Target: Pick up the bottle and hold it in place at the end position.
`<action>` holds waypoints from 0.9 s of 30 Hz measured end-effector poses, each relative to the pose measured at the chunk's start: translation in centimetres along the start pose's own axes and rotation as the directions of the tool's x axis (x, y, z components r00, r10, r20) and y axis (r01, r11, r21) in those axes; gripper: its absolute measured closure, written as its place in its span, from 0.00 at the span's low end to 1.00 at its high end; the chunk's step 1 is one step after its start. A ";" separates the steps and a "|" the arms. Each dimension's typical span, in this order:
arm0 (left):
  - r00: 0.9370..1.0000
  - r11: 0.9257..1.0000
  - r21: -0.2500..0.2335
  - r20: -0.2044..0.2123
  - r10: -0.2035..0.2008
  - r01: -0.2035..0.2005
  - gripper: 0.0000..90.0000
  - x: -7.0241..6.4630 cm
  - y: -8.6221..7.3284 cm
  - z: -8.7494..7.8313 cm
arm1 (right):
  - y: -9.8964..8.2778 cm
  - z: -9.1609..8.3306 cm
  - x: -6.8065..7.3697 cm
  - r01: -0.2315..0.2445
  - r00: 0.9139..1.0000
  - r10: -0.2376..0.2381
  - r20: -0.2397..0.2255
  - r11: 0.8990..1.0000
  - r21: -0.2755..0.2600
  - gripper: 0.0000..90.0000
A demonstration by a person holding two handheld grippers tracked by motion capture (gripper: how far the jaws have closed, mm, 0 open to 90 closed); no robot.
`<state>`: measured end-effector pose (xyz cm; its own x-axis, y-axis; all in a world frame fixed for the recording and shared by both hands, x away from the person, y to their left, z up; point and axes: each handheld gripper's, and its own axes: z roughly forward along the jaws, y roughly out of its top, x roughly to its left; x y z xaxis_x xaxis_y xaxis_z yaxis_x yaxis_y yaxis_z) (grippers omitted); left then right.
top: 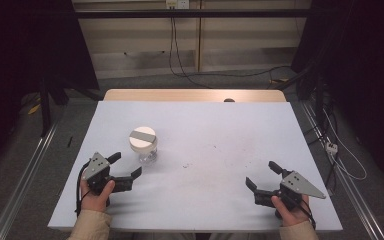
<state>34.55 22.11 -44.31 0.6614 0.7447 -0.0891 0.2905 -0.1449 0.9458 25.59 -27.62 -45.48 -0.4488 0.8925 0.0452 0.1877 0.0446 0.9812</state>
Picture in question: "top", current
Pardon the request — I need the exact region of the light wooden table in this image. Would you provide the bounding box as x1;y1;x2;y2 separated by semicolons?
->
103;88;287;103

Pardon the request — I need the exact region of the white cable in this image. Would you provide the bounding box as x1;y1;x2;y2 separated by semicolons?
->
322;109;368;182

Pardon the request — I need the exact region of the black hanging wall cable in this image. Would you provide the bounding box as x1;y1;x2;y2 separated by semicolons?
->
168;16;212;90

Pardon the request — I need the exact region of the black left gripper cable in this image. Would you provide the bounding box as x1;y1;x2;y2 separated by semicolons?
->
74;161;92;216

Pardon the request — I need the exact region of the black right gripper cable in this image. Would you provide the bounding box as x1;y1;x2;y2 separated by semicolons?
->
288;193;317;231

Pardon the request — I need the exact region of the white wall socket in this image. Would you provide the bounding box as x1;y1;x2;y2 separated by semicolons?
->
165;0;191;10

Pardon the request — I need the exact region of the person's right hand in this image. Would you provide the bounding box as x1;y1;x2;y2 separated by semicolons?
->
270;194;312;228

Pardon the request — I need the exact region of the black horizontal frame bar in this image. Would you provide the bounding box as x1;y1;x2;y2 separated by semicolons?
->
74;8;312;19

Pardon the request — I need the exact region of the clear glass jar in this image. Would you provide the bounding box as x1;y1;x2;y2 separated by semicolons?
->
130;146;159;165

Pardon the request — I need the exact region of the yellow floor scrap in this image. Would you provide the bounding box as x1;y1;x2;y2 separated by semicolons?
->
27;103;42;116

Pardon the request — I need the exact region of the aluminium floor rail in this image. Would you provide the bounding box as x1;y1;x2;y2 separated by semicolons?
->
299;100;384;240
0;121;63;240

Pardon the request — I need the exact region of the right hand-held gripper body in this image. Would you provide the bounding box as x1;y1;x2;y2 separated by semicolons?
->
272;170;327;212

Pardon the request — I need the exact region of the black metal stand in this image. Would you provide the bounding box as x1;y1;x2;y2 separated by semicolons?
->
38;74;103;138
273;61;329;134

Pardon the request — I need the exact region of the person's left hand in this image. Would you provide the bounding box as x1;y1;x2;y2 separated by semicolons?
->
79;179;116;214

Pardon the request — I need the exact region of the white power strip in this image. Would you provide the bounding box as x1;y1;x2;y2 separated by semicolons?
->
325;141;339;156

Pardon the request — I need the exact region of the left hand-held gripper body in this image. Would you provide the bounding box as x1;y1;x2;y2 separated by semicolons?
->
81;151;115;196

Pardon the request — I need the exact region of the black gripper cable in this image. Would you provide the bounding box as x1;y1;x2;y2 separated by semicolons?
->
288;193;317;231
74;161;92;216

